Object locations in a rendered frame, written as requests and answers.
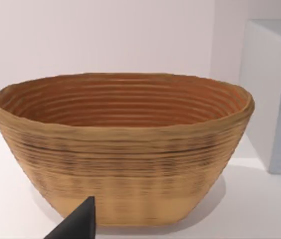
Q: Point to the brown woven basket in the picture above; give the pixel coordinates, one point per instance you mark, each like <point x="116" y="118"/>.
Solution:
<point x="122" y="154"/>

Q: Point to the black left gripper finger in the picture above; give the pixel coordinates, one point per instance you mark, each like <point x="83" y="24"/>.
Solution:
<point x="80" y="221"/>

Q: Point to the pale microwave oven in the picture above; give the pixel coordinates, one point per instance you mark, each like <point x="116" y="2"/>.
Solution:
<point x="272" y="99"/>

